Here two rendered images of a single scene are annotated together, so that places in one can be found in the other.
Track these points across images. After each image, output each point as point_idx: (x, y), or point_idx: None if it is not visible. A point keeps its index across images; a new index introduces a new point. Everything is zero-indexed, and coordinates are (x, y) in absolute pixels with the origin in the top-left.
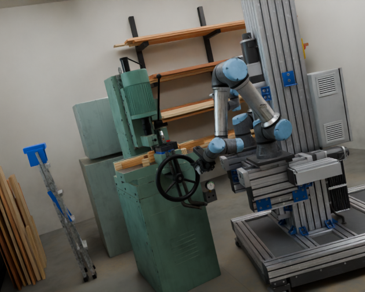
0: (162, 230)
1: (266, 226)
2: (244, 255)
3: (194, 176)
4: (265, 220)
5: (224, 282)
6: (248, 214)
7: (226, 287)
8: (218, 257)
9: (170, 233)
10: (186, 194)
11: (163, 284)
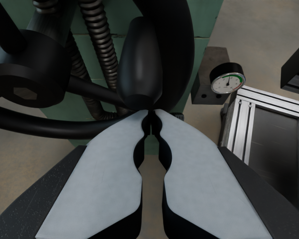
0: (68, 105)
1: (277, 150)
2: (216, 139)
3: (198, 24)
4: (286, 129)
5: (160, 174)
6: (270, 93)
7: (156, 188)
8: (186, 115)
9: (87, 112)
10: (92, 124)
11: (77, 145)
